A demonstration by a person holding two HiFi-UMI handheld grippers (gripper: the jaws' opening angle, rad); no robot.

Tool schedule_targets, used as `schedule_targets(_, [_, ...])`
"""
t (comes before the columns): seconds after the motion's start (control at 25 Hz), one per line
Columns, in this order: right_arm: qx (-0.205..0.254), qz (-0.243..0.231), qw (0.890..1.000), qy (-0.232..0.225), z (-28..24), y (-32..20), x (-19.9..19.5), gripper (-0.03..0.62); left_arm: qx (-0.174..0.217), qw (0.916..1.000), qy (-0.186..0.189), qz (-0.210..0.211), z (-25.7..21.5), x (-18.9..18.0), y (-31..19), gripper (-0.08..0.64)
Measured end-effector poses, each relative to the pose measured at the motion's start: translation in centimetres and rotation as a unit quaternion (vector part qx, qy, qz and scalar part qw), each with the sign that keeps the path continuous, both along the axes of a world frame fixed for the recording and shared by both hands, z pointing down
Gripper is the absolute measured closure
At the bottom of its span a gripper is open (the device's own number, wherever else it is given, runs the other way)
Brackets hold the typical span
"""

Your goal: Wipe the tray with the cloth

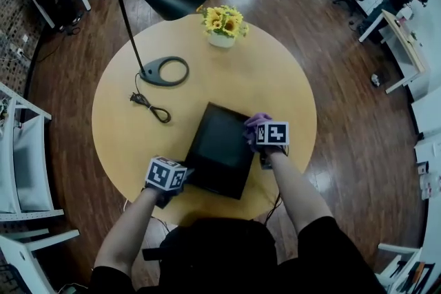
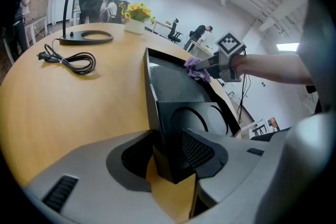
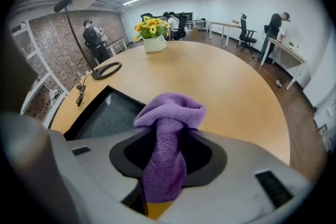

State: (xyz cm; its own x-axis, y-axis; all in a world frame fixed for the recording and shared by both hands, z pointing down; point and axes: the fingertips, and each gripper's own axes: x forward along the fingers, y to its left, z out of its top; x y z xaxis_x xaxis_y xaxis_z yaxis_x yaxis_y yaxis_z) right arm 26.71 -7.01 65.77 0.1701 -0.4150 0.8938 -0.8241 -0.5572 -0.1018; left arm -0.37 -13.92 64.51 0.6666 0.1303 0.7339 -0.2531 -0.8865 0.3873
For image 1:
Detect white metal shelf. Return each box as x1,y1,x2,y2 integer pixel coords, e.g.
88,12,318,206
0,81,66,222
0,229,81,294

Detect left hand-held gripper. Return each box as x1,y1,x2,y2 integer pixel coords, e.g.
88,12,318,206
143,156,196,210

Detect sunflowers in white pot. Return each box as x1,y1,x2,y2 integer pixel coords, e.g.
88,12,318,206
196,5,249,48

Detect person's right forearm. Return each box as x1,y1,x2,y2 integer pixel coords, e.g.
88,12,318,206
267,151,335,235

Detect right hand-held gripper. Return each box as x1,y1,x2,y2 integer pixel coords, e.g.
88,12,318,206
254,120,290,170

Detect black lamp power cable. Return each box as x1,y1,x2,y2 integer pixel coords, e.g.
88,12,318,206
129,72,172,124

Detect pink printed packet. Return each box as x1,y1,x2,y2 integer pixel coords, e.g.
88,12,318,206
418,174,441,200

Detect wooden desk with white legs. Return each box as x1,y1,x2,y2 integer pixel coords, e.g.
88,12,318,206
358,8,430,94

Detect white bookshelf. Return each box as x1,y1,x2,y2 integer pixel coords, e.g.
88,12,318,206
375,242,441,294

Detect white counter cabinet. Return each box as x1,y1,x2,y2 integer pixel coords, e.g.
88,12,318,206
411,85,441,204

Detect purple cloth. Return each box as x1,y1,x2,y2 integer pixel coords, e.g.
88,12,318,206
243,112,273,153

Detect person's left forearm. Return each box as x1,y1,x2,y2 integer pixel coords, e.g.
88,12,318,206
92,187,163,278

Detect person's black shirt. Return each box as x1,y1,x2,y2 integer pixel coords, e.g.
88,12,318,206
88,216,387,294

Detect black tablet screen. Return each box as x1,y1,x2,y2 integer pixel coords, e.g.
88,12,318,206
184,101,256,201

